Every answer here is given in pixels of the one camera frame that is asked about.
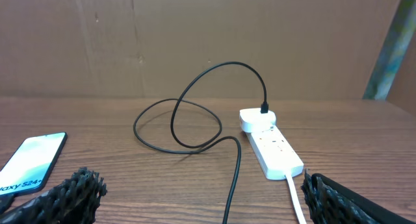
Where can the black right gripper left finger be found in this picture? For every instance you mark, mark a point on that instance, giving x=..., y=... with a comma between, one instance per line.
x=74, y=201

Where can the white power strip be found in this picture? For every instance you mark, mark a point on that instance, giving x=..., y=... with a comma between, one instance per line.
x=275, y=155

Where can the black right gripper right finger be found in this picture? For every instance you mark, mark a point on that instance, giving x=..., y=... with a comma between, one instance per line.
x=332, y=203

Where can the Galaxy S24 smartphone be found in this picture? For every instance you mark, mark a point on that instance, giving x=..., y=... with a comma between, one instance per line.
x=29, y=168

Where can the brown cardboard backdrop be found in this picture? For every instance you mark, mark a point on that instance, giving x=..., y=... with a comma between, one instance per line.
x=287, y=49

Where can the white charger plug adapter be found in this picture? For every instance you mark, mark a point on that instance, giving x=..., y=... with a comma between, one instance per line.
x=252, y=120

